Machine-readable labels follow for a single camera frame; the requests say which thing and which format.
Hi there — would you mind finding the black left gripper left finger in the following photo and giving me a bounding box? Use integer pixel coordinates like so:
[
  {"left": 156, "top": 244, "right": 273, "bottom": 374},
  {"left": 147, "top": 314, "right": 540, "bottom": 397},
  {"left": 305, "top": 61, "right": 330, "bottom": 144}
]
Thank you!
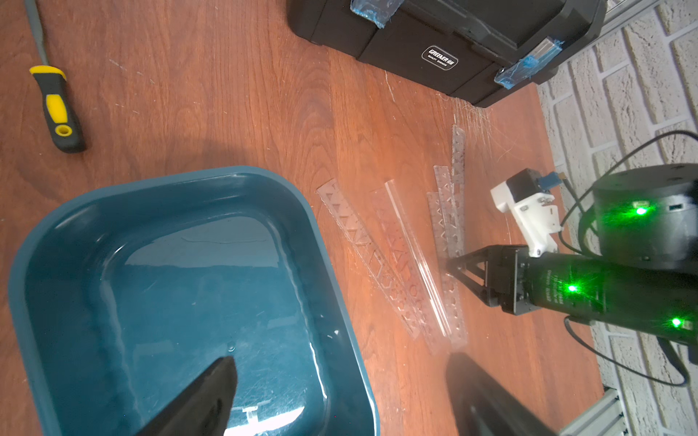
[{"left": 137, "top": 356, "right": 237, "bottom": 435}]

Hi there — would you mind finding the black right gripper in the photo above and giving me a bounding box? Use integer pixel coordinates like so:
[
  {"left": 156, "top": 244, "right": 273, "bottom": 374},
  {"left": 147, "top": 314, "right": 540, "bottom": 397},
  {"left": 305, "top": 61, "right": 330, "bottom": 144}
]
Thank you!
[{"left": 446, "top": 245, "right": 532, "bottom": 315}]

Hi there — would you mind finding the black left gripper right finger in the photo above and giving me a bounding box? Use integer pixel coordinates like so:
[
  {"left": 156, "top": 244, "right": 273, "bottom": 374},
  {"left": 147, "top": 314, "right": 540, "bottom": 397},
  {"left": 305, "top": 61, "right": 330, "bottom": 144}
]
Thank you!
[{"left": 445, "top": 352, "right": 556, "bottom": 436}]

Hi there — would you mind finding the clear stencil ruler with holes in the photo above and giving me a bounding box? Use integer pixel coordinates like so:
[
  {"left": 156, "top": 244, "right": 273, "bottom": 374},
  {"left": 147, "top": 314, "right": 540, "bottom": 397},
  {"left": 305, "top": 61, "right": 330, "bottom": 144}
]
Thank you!
[{"left": 426, "top": 165, "right": 470, "bottom": 350}]

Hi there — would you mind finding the clear plain ruler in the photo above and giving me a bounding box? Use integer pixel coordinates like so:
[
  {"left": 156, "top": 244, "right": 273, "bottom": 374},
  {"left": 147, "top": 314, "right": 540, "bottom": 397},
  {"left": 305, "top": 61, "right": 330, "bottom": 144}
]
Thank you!
[{"left": 371, "top": 180, "right": 452, "bottom": 354}]

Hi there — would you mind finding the clear stencil ruler with triangles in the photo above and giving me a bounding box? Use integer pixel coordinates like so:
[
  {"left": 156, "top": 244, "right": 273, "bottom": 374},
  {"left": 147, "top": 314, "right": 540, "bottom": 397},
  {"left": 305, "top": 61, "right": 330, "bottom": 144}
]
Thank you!
[{"left": 316, "top": 179, "right": 422, "bottom": 339}]

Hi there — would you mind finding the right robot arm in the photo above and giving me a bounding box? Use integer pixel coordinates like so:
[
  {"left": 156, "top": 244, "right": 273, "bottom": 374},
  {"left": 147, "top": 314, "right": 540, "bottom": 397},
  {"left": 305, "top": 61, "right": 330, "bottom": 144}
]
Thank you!
[{"left": 446, "top": 163, "right": 697, "bottom": 346}]

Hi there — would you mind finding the teal plastic storage box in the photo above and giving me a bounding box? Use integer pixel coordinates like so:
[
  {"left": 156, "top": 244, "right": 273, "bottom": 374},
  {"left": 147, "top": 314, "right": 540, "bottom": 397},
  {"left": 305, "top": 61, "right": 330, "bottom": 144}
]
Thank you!
[{"left": 7, "top": 166, "right": 380, "bottom": 435}]

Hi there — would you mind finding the black plastic toolbox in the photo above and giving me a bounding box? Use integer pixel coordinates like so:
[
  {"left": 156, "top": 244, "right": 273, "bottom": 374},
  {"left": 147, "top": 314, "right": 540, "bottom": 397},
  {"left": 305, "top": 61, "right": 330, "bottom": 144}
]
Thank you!
[{"left": 286, "top": 1, "right": 606, "bottom": 108}]

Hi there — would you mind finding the yellow black utility knife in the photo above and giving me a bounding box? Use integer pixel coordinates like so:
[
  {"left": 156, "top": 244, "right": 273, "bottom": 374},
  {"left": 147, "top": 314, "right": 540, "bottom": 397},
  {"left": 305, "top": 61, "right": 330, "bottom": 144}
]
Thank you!
[{"left": 24, "top": 0, "right": 87, "bottom": 154}]

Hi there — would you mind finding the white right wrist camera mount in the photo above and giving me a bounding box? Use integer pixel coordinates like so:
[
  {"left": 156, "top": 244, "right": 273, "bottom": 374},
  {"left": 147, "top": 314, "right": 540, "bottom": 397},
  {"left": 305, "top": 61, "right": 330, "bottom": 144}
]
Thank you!
[{"left": 491, "top": 168, "right": 563, "bottom": 258}]

